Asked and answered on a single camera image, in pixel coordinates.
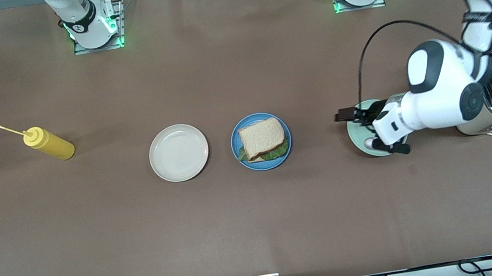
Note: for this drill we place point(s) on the yellow mustard squeeze bottle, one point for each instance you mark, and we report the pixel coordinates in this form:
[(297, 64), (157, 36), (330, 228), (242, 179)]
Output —
[(52, 145)]

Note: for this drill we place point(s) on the green lettuce leaf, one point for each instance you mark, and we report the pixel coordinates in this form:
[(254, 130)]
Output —
[(279, 152)]

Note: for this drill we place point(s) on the pale green round plate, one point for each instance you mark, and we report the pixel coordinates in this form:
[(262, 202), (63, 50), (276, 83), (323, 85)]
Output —
[(356, 136)]

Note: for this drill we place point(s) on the white round plate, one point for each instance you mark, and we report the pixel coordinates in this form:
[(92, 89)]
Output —
[(179, 153)]

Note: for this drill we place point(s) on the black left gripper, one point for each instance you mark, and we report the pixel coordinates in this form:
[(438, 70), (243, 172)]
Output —
[(374, 111)]

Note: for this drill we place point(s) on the blue round plate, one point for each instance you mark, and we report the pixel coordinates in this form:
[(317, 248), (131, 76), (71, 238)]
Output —
[(257, 117)]

